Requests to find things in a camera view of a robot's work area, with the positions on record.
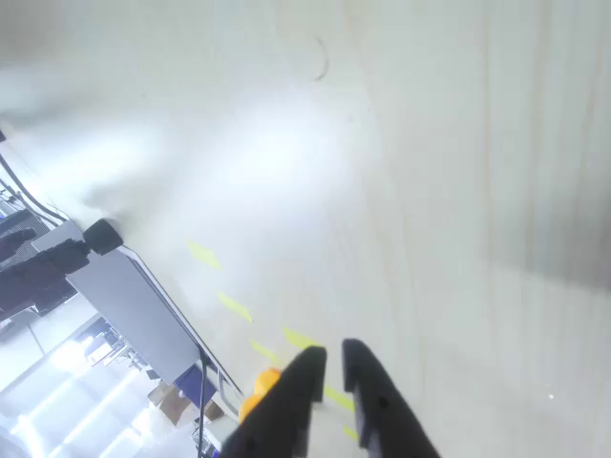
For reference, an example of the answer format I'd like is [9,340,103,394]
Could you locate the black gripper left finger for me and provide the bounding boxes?
[221,345,328,458]

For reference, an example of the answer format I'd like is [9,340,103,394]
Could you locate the brown cardboard box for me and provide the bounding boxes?
[147,381,197,426]

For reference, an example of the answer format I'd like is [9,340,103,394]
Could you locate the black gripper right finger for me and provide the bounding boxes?
[341,337,441,458]

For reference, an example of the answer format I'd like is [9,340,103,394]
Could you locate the orange toy object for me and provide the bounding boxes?
[237,365,284,425]

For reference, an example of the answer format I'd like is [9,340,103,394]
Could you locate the short yellow tape mark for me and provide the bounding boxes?
[184,239,223,271]

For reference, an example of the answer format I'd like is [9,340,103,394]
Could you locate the grey flat panel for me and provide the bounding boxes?
[31,219,204,385]

